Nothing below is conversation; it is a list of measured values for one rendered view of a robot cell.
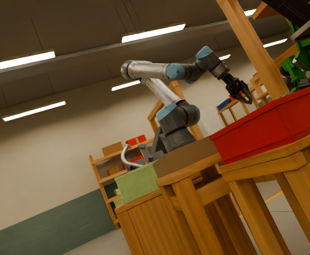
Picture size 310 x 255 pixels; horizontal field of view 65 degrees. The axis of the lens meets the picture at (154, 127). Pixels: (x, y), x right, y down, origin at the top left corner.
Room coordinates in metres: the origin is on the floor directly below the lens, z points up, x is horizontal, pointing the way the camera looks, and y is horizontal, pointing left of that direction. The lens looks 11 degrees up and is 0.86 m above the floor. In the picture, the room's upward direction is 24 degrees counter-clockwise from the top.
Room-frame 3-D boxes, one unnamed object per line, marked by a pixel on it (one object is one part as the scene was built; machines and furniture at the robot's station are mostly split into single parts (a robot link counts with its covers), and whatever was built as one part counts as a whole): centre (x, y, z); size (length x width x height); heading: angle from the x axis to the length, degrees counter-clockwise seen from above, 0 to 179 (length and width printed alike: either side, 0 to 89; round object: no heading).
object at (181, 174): (1.20, -0.09, 0.83); 0.32 x 0.32 x 0.04; 17
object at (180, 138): (1.20, -0.09, 0.98); 0.15 x 0.15 x 0.10
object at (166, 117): (1.21, -0.09, 1.10); 0.13 x 0.12 x 0.14; 136
